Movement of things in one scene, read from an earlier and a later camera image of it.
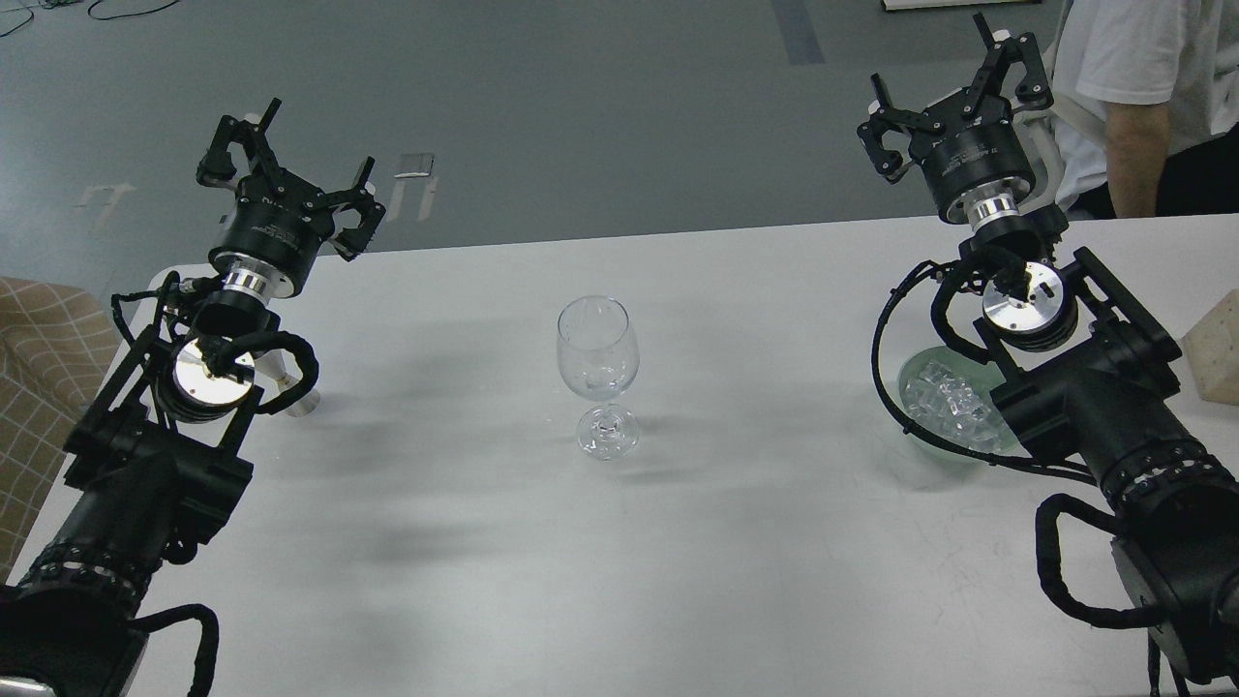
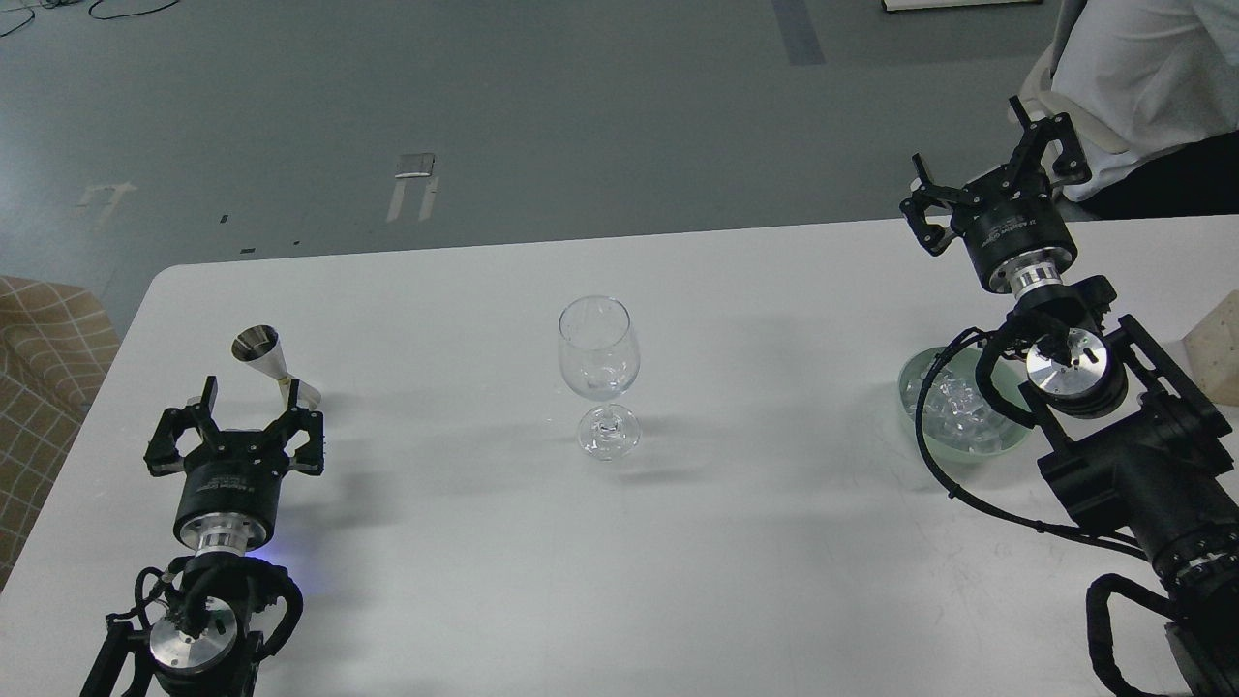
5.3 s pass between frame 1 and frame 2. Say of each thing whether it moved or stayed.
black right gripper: moved
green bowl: stayed
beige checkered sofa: stayed
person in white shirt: stayed
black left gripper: moved
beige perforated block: stayed
